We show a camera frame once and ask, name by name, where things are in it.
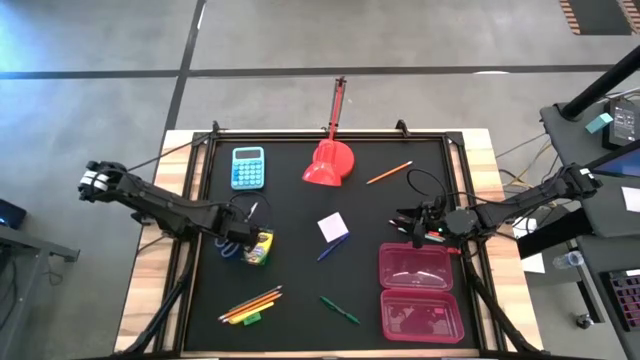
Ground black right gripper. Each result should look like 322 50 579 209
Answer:
396 197 454 250

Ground blue handled scissors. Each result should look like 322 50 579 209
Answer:
213 237 246 260

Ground yellow green crayon box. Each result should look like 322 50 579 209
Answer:
242 228 275 267

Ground orange pencil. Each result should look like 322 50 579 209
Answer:
217 292 284 321
365 160 414 186
227 284 284 315
222 295 281 323

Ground yellow highlighter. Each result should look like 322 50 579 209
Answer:
228 301 276 326

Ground blue pen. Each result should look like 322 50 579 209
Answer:
316 232 351 263

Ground pink translucent pencil case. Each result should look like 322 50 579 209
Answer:
377 242 466 345

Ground red desk lamp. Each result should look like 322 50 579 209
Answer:
301 138 356 188

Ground green pen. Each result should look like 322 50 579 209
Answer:
319 295 361 325

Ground teal calculator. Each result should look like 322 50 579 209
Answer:
230 145 266 191

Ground black table mat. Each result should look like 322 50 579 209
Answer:
183 138 477 352

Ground white paper sheets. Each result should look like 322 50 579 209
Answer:
510 215 547 275

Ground black beam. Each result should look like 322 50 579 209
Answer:
516 207 595 260

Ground red bar clamp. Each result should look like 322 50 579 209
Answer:
327 75 348 142

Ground clear water bottle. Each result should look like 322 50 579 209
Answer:
551 249 586 272

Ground grey side desk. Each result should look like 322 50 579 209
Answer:
538 84 640 240
574 234 640 360

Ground small teal box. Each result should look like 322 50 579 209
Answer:
584 111 615 135

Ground blue lit screen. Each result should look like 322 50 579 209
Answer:
583 143 640 179

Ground white paper sheet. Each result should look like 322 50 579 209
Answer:
620 185 640 214

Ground keyboard with coloured keys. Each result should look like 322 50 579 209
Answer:
598 267 640 334

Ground blue lit device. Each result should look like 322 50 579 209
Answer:
0 197 29 231

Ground black power adapter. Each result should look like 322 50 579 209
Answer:
601 96 640 151

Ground black pole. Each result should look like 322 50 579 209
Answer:
559 43 640 122

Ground dark mat striped edges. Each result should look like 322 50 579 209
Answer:
558 0 640 37

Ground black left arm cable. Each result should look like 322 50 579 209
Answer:
227 191 275 227

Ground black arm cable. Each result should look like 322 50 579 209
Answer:
405 168 451 202
227 191 275 227

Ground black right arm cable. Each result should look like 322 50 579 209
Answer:
405 168 451 202

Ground black diagonal frame strut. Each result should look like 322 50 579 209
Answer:
119 244 199 357
462 254 539 357

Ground black aluminium table frame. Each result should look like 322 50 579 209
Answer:
169 130 494 357

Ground yellow cable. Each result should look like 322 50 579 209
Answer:
502 139 559 207

